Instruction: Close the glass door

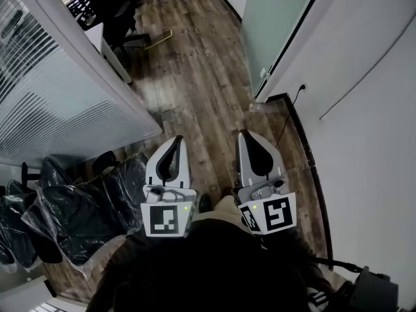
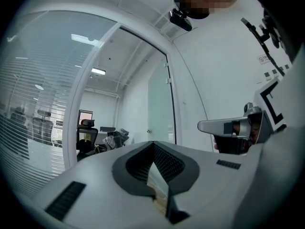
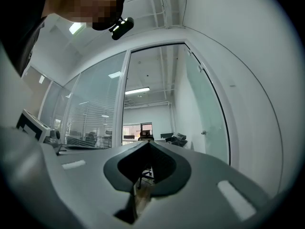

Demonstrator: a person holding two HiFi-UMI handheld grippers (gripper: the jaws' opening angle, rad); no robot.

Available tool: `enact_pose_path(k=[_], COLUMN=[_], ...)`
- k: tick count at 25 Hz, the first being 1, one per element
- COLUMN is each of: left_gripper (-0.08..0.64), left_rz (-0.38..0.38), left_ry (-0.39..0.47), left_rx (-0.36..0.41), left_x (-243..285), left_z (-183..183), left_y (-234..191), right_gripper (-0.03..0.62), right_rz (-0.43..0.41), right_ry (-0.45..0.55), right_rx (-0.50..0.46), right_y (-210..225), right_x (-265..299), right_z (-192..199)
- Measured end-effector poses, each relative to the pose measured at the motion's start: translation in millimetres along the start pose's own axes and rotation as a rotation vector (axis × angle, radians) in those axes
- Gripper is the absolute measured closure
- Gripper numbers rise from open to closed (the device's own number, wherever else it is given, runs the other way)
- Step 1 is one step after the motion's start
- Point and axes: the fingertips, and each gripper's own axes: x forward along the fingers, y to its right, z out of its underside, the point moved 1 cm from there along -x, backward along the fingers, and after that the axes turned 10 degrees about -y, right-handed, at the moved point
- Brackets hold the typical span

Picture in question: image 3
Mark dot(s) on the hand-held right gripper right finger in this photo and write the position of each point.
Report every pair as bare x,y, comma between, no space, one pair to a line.
202,199

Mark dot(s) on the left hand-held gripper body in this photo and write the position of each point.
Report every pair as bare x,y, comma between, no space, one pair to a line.
32,126

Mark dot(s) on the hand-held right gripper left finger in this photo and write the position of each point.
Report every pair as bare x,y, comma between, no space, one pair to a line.
85,190

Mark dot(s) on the frameless glass door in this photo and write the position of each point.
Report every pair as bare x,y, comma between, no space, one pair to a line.
207,108

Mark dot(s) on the glass partition with blinds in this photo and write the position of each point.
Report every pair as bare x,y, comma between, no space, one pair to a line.
95,104

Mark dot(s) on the desk with black monitor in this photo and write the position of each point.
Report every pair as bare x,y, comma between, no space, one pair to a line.
175,138

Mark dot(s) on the black office chair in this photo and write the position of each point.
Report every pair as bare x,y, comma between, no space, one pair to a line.
145,135

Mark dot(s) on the square ceiling light panel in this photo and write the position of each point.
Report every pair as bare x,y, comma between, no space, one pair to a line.
76,28

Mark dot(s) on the long ceiling light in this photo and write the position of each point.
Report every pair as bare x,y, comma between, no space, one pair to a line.
137,90

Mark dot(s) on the person's head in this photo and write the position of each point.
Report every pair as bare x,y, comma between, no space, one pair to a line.
90,3

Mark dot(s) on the white ceiling pipes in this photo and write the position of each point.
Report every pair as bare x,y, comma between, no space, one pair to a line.
164,6

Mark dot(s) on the window with dark frame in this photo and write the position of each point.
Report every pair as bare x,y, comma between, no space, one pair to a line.
133,133

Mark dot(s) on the white door frame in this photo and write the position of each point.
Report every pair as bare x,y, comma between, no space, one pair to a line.
120,99

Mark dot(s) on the black head-worn camera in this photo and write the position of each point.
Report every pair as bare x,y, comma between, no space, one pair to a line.
122,28

